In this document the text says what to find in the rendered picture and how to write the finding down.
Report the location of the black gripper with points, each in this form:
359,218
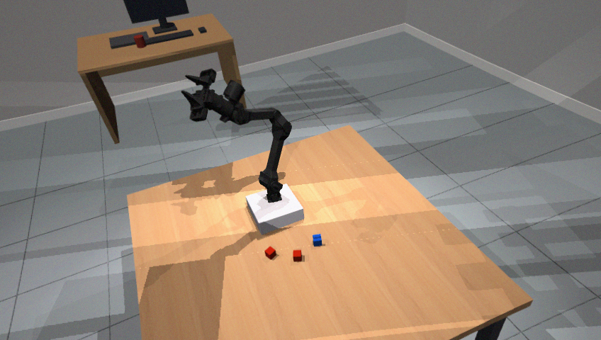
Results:
208,97

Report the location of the blue cube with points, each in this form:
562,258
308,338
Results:
317,241

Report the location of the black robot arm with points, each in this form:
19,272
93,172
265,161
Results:
234,111

